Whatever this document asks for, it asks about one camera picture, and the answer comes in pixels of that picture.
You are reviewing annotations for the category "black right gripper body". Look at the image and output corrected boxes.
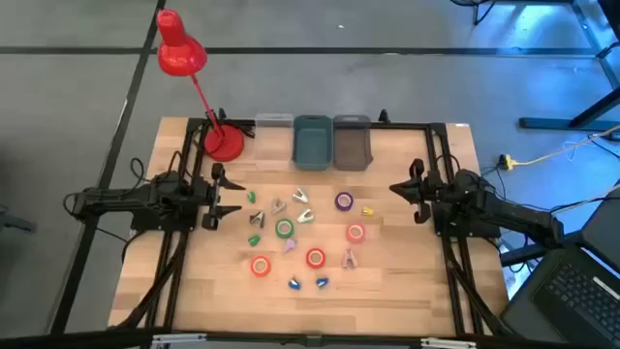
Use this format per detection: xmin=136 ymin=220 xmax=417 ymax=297
xmin=409 ymin=158 xmax=444 ymax=226

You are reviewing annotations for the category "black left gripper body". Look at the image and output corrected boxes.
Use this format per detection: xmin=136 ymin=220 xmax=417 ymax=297
xmin=193 ymin=163 xmax=228 ymax=232

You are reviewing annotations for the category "green tape roll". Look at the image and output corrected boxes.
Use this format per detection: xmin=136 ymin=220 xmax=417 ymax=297
xmin=274 ymin=218 xmax=295 ymax=239

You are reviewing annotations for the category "orange tape roll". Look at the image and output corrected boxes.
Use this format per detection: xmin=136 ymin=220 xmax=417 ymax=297
xmin=250 ymin=255 xmax=272 ymax=278

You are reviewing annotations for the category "purple tape roll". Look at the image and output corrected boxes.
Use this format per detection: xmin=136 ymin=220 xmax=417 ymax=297
xmin=334 ymin=191 xmax=355 ymax=212

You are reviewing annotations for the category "pink tape roll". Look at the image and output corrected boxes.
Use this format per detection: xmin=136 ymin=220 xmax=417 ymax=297
xmin=345 ymin=223 xmax=366 ymax=244

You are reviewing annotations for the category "red tape roll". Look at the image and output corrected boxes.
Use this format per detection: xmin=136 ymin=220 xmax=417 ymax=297
xmin=305 ymin=247 xmax=326 ymax=270

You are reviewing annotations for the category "clear plastic bin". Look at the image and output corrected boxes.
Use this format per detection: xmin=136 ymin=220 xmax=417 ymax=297
xmin=253 ymin=112 xmax=295 ymax=172

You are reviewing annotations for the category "grey plastic bin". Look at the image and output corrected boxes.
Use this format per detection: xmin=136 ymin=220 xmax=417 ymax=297
xmin=331 ymin=114 xmax=375 ymax=173

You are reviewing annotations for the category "teal plastic bin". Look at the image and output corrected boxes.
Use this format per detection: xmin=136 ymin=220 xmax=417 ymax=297
xmin=292 ymin=114 xmax=334 ymax=173

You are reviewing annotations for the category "red desk lamp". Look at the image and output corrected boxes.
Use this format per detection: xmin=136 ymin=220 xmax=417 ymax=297
xmin=154 ymin=8 xmax=246 ymax=163

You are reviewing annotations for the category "black laptop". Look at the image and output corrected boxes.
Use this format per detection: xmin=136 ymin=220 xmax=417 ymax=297
xmin=501 ymin=186 xmax=620 ymax=349

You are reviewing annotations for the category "dark chair base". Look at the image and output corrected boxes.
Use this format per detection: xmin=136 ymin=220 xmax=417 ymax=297
xmin=0 ymin=206 xmax=38 ymax=235

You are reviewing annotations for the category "black aluminium table frame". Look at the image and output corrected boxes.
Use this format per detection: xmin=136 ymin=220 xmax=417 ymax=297
xmin=107 ymin=115 xmax=517 ymax=340

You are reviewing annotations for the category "yellow extension cord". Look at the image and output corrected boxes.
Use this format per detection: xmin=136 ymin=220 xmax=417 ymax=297
xmin=498 ymin=123 xmax=620 ymax=171

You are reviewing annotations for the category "black desk leg frame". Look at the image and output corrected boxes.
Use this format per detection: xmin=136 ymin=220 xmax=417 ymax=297
xmin=472 ymin=0 xmax=620 ymax=132

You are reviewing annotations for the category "black overhead frame bar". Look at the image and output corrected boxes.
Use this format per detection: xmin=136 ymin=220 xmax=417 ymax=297
xmin=0 ymin=331 xmax=620 ymax=349

